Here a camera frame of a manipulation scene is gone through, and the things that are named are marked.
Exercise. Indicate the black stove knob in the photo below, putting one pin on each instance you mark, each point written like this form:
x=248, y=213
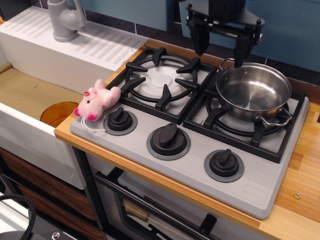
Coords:
x=224, y=166
x=120, y=122
x=168, y=143

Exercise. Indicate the white toy sink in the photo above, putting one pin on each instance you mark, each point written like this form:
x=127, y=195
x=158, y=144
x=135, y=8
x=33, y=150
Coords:
x=37, y=72

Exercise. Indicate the black middle stove knob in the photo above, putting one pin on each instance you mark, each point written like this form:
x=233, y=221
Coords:
x=168, y=143

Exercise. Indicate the black left burner grate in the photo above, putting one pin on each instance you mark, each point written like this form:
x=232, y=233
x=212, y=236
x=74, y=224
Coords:
x=172, y=109

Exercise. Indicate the black burner grate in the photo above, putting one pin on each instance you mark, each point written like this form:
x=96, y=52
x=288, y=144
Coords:
x=273, y=147
x=172, y=109

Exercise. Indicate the oven door with handle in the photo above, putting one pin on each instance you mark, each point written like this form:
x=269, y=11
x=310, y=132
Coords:
x=157, y=215

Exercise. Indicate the wooden drawer front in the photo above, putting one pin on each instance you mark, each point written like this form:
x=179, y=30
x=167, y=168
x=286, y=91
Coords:
x=54, y=199

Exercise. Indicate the white left burner cap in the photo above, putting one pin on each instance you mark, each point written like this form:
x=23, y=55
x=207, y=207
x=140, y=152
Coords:
x=157, y=77

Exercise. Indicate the stainless steel pan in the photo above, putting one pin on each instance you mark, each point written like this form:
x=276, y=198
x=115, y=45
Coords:
x=254, y=92

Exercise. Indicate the pink stuffed pig toy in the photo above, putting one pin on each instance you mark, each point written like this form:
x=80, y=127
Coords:
x=96, y=100

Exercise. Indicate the grey toy faucet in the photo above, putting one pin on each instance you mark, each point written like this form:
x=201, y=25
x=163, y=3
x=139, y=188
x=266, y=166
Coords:
x=65, y=22

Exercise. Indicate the black right burner grate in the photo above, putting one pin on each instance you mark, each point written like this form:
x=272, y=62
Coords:
x=273, y=147

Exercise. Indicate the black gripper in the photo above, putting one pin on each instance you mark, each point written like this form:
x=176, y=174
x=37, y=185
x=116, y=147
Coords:
x=228, y=18

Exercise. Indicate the black right stove knob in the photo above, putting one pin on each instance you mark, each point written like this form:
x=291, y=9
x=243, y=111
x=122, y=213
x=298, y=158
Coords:
x=224, y=166

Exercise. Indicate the grey toy stove top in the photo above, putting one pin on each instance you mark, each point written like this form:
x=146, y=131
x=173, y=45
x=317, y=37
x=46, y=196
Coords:
x=254, y=193

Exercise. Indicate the black left stove knob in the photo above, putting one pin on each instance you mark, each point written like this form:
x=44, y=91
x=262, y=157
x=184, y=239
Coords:
x=120, y=122

